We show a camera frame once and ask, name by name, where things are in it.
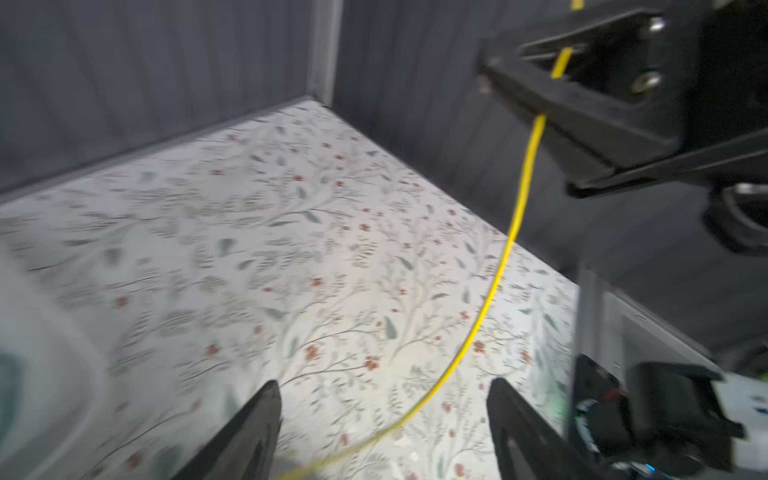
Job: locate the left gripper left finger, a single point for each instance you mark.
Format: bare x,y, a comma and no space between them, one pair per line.
244,448

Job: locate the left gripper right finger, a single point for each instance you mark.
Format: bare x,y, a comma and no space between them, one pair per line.
516,426

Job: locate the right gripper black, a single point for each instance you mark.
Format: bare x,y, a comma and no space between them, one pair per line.
604,145

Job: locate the white plastic bin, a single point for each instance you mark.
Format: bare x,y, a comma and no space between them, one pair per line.
52,378

